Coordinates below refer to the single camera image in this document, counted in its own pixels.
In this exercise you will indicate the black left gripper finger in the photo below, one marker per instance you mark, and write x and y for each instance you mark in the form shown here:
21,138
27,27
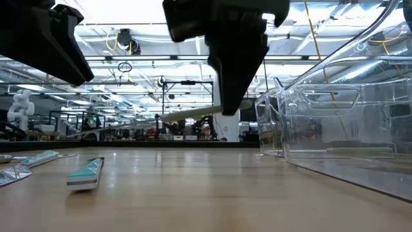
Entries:
32,42
75,42

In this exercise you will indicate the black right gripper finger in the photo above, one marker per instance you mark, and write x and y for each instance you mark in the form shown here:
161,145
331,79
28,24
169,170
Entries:
217,51
244,64

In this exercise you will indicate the black background robot arm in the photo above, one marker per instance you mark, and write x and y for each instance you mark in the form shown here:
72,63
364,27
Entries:
157,127
206,127

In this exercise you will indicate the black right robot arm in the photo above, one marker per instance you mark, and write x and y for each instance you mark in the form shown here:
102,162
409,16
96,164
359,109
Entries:
408,9

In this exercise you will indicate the black monitor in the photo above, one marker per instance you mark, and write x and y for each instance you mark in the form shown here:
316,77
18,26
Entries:
249,116

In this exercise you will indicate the white building column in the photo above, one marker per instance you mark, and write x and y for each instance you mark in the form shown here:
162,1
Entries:
228,129

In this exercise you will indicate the clear plastic bin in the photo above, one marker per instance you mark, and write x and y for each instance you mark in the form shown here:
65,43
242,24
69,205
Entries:
399,129
354,129
267,129

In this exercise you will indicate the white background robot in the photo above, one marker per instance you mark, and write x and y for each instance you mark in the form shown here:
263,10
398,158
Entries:
21,109

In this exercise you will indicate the long ceiling light bar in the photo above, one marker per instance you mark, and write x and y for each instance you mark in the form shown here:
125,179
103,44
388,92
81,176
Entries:
145,58

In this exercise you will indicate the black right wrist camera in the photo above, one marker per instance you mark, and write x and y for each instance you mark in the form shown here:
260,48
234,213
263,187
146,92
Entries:
183,19

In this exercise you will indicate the black background workstation frame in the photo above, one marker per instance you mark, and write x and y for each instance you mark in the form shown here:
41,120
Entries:
87,127

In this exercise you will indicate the black metal table frame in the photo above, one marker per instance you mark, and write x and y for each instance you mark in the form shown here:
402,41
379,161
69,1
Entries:
128,145

